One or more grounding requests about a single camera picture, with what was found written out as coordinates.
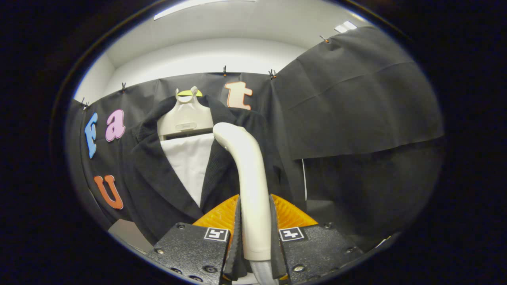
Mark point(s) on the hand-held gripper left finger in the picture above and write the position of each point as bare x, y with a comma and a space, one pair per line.
235, 253

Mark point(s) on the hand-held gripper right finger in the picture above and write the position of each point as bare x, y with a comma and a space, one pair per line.
276, 253

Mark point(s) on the black suit jacket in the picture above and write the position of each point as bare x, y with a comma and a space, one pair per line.
150, 178

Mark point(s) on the grey cabinet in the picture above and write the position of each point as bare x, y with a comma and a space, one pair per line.
126, 233

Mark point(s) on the white plastic hanger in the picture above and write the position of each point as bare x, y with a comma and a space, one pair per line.
184, 116

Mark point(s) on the black backdrop cloth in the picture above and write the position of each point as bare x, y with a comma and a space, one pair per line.
356, 99

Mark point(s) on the row of small backdrop clips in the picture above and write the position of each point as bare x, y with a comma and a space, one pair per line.
272, 74

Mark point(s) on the small ceiling light panel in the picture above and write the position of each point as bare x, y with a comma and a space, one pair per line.
345, 26

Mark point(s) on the long ceiling light panel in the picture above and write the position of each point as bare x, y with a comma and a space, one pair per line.
198, 4

